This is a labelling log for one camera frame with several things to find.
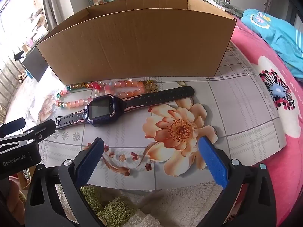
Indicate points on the black board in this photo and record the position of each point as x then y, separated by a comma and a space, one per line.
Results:
35, 63

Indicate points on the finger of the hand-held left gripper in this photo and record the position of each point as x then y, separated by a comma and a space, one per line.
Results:
13, 125
45, 126

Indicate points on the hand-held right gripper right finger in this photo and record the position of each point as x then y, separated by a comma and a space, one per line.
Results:
213, 160

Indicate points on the gold butterfly pendant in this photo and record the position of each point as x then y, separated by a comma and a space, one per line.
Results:
151, 87

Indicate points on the white and green shaggy rug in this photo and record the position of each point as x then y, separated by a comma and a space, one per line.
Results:
170, 208

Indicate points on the brown cardboard box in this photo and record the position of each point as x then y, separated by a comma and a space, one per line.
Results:
132, 47

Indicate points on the light blue blanket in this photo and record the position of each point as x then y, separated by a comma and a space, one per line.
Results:
277, 35

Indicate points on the pale window curtain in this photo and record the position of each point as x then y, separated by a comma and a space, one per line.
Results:
51, 4

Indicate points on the black smartwatch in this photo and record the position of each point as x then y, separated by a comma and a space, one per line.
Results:
101, 110

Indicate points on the pink flowered blanket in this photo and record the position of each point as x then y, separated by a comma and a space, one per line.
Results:
251, 52

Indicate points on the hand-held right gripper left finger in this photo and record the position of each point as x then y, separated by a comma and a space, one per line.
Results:
91, 160

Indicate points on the green patterned pillow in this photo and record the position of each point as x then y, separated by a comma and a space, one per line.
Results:
224, 8

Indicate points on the window clutter pile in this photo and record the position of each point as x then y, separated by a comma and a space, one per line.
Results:
35, 26

